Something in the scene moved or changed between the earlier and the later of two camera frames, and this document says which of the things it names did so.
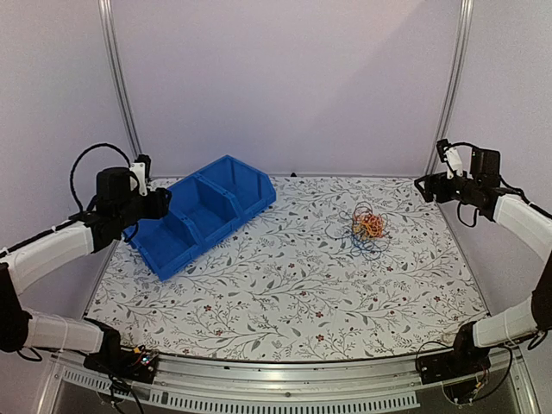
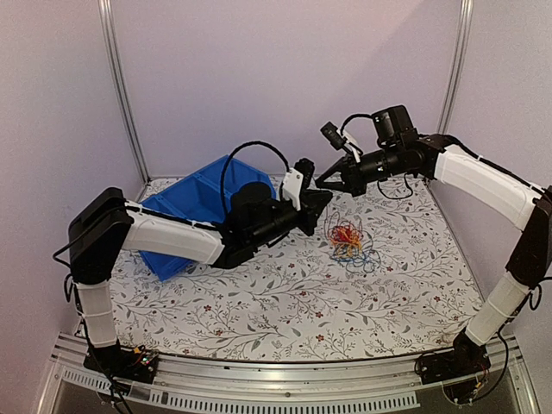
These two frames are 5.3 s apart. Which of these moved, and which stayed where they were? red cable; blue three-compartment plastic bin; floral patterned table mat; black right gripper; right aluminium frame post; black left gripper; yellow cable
Moved: black right gripper; black left gripper; red cable; yellow cable
Stayed: right aluminium frame post; floral patterned table mat; blue three-compartment plastic bin
